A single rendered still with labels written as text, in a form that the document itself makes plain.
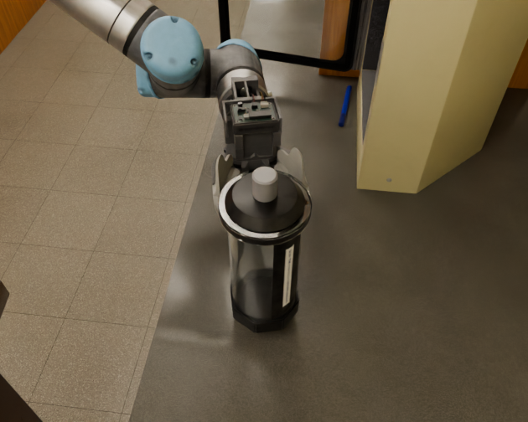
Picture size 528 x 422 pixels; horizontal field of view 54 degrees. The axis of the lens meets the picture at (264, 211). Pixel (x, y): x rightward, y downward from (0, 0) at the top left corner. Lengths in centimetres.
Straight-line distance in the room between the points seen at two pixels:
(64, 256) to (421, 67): 167
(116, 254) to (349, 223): 135
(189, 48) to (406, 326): 50
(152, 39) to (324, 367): 49
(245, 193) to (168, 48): 20
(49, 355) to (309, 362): 132
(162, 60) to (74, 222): 169
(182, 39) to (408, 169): 48
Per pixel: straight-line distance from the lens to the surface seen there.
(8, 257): 227
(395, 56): 81
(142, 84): 81
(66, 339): 197
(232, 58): 81
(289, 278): 66
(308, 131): 110
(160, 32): 66
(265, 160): 67
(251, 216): 56
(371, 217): 94
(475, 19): 81
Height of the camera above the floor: 163
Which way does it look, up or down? 48 degrees down
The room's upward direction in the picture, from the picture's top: straight up
